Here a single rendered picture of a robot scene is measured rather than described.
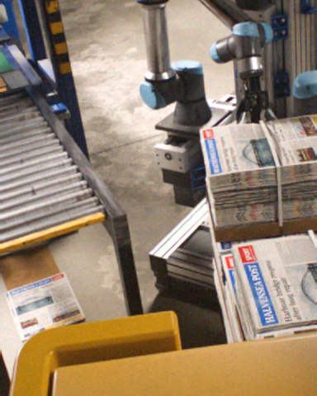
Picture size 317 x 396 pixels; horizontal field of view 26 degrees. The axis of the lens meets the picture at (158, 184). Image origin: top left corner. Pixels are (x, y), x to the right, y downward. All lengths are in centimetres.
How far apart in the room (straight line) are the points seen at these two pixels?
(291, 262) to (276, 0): 126
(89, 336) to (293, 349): 6
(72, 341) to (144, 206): 357
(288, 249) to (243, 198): 39
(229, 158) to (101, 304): 141
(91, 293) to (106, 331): 303
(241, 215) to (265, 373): 176
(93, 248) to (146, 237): 27
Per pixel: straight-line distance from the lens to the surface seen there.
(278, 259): 155
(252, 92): 213
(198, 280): 296
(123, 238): 229
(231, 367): 20
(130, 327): 22
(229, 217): 195
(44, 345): 22
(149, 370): 20
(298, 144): 199
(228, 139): 204
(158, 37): 250
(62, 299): 323
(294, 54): 263
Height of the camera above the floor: 199
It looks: 30 degrees down
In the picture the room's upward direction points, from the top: 8 degrees counter-clockwise
